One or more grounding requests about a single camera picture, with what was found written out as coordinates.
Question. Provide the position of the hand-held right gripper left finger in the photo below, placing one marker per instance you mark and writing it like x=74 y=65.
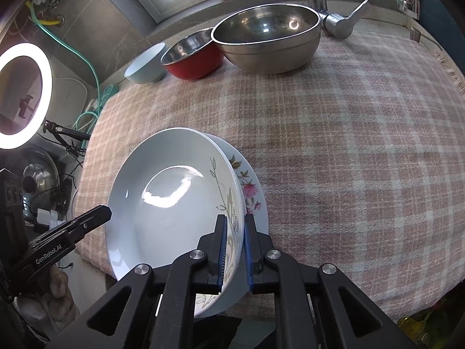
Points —
x=222 y=247

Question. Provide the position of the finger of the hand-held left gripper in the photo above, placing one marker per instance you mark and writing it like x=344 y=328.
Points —
x=72 y=229

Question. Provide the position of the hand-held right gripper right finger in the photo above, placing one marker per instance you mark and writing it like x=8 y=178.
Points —
x=249 y=251

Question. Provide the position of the rose print plate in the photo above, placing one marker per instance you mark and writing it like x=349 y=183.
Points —
x=254 y=203

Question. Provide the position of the white leaf print plate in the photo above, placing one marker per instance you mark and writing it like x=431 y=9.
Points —
x=163 y=189

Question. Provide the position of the light blue bowl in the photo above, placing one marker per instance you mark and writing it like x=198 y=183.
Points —
x=145 y=69

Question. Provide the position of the red steel bowl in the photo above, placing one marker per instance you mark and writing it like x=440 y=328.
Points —
x=196 y=67

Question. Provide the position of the large steel bowl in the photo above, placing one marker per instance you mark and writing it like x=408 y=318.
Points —
x=269 y=54

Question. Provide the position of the white power adapter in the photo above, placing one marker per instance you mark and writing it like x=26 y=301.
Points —
x=45 y=216

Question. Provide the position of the black power adapter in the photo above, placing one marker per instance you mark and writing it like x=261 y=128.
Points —
x=65 y=189

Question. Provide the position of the steel pot lid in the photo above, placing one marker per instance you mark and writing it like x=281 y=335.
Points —
x=43 y=167

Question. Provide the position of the person's fluffy beige clothing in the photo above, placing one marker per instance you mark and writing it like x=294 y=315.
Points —
x=58 y=287

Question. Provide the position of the black tripod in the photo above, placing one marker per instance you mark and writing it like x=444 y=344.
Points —
x=69 y=131

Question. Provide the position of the black phone holder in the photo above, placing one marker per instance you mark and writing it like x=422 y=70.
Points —
x=27 y=105

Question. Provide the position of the pink plaid cloth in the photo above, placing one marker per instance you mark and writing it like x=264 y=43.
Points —
x=345 y=152

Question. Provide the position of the yellow green plastic bag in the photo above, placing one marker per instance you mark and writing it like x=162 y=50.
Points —
x=417 y=325

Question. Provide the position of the chrome faucet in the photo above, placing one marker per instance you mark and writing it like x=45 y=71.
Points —
x=339 y=23

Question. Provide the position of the small metal sink knob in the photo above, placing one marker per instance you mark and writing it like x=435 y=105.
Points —
x=416 y=34

